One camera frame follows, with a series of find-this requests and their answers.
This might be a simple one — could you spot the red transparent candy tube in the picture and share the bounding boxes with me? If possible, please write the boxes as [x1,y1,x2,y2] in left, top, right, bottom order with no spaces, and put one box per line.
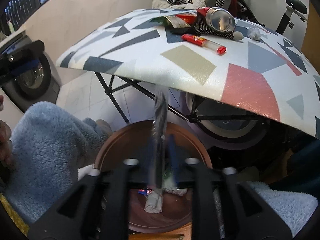
[181,34,227,55]

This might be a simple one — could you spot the green snack wrapper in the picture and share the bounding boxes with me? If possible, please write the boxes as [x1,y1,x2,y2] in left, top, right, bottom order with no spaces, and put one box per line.
[151,16,191,35]

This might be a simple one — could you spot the black white dotted glove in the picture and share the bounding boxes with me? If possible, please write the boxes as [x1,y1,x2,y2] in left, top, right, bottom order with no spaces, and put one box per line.
[193,17,235,40]

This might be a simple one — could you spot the red cigarette box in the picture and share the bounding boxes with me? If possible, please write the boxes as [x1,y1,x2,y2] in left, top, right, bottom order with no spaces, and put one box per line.
[175,14,197,25]

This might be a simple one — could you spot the clear plastic wrap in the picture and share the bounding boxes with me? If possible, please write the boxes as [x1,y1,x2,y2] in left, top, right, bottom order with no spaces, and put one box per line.
[247,28,261,41]

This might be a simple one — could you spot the brown round trash bin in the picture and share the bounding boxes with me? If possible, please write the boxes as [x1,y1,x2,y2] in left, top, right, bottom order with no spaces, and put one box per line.
[94,120,212,233]

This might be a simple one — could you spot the person's left hand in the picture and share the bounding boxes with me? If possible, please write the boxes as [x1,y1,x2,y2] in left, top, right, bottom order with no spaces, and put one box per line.
[0,94,13,170]

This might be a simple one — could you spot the grey washing machine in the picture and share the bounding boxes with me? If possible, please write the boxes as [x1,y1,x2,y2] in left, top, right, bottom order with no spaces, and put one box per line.
[1,31,60,113]

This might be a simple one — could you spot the crumpled grey tissue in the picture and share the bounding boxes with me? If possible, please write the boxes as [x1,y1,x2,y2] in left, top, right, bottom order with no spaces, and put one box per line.
[144,189,163,214]

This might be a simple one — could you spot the blue fluffy sleeve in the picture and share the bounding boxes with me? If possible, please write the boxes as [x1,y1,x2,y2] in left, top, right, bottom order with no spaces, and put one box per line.
[4,102,112,225]

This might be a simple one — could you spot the geometric patterned folding table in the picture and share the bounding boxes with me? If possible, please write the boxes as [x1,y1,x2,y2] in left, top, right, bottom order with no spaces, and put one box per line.
[56,9,319,137]

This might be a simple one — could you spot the white round pebble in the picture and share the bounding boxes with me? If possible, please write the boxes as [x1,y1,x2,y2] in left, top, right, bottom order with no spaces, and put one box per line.
[232,31,244,41]

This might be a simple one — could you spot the white fluffy sleeve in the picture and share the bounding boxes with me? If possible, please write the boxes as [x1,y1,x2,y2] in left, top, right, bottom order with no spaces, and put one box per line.
[248,181,318,237]

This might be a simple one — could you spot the black exercise bike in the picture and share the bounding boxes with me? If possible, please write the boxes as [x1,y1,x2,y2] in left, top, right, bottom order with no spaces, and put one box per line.
[235,0,309,36]

